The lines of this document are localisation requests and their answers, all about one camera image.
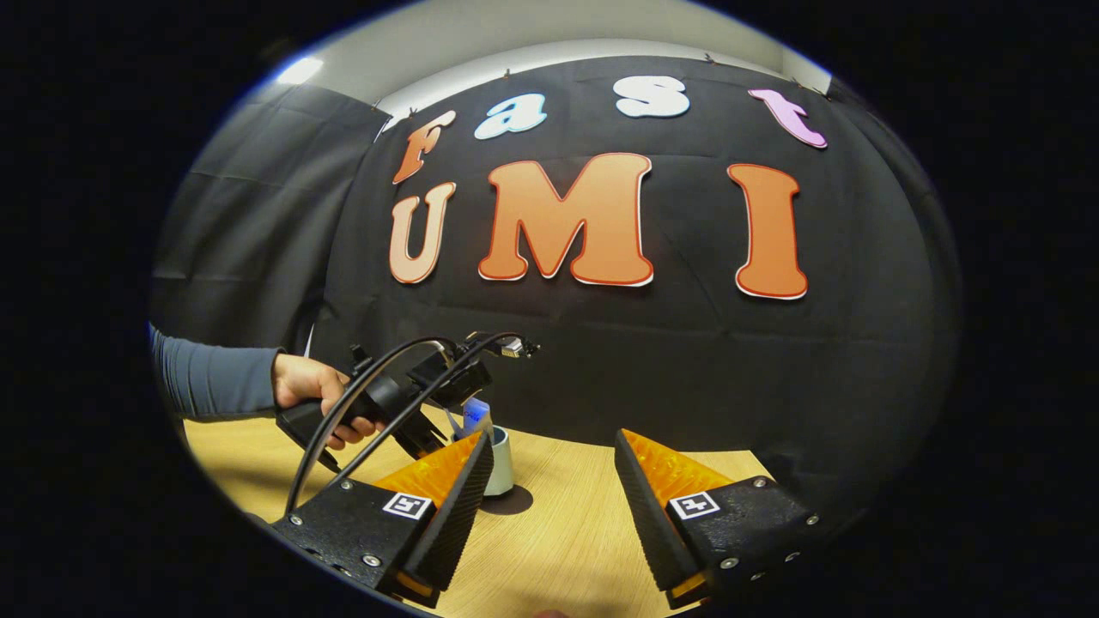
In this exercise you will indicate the ceiling light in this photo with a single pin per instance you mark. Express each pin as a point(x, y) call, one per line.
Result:
point(300, 70)

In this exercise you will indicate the black backdrop cloth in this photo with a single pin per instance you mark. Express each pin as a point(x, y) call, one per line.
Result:
point(601, 360)

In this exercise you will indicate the white toothpaste tube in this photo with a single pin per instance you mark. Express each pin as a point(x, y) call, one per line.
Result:
point(476, 414)

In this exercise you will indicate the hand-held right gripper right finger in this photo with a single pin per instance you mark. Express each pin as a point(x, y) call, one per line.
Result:
point(648, 524)

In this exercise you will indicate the brown round coaster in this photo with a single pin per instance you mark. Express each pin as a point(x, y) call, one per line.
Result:
point(511, 503)

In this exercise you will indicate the light blue cup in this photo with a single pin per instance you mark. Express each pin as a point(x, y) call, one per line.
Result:
point(502, 463)

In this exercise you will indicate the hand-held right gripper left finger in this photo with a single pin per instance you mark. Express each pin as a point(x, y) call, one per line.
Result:
point(455, 524)

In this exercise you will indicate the wooden desktop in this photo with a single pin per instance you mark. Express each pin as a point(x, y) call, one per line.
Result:
point(558, 532)

